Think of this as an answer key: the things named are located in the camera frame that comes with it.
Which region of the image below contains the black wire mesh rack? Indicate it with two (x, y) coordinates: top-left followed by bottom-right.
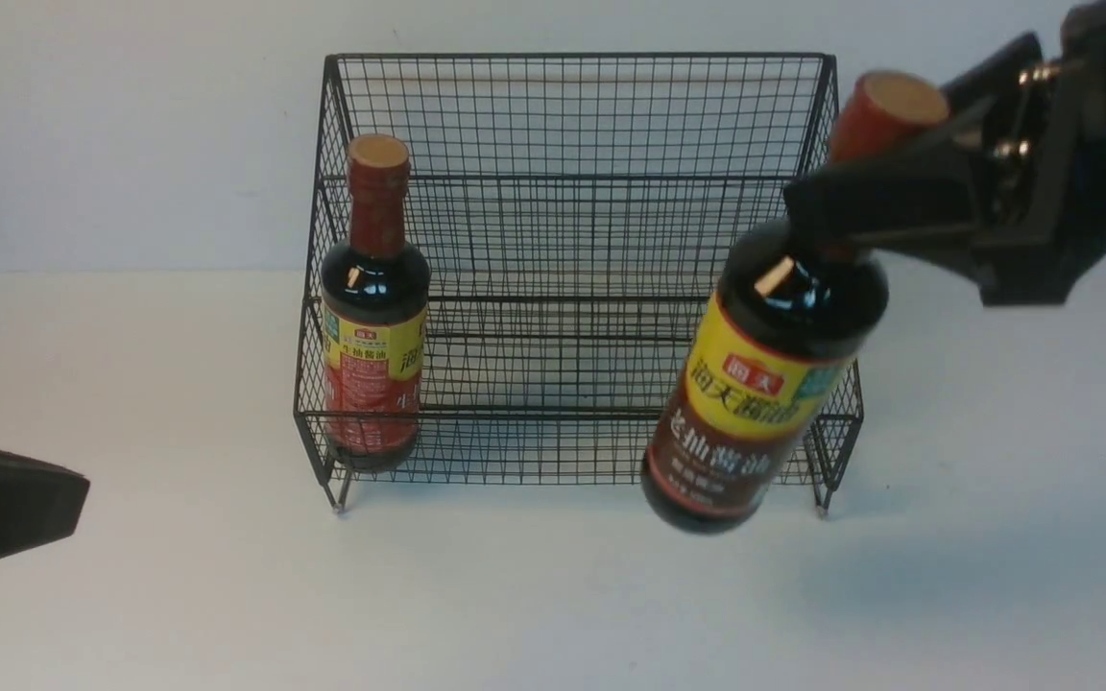
(293, 52), (839, 514)

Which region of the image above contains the soy sauce bottle red label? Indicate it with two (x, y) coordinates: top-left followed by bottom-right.
(320, 132), (434, 473)

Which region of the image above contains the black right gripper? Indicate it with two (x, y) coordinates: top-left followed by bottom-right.
(782, 1), (1106, 307)

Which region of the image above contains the soy sauce bottle brown label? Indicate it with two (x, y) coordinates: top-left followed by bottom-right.
(640, 70), (951, 536)

